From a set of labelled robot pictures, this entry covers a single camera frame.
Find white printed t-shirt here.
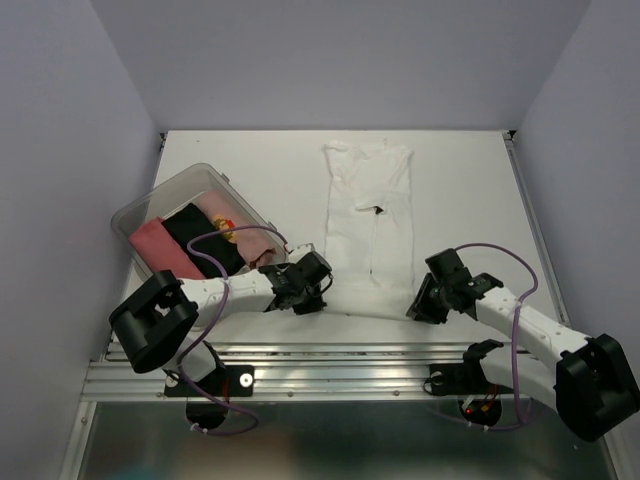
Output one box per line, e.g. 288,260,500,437
323,141,414,321

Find clear plastic storage bin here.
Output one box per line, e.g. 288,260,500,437
111,163,288,281

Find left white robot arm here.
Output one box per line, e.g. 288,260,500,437
109,251,333,394

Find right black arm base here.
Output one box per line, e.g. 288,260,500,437
423,339,505,397

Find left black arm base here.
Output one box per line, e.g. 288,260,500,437
163,342,255,398

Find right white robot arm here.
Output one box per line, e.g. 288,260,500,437
407,248,639,442

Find rolled pink printed t-shirt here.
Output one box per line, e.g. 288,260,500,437
196,191,277,269

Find rolled black t-shirt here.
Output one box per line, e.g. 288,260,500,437
161,203,246,279

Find rolled red t-shirt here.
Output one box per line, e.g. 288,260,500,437
128,217,205,280

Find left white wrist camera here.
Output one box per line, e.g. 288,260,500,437
288,242,316,256

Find aluminium mounting rail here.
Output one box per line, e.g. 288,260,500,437
84,341,610,402

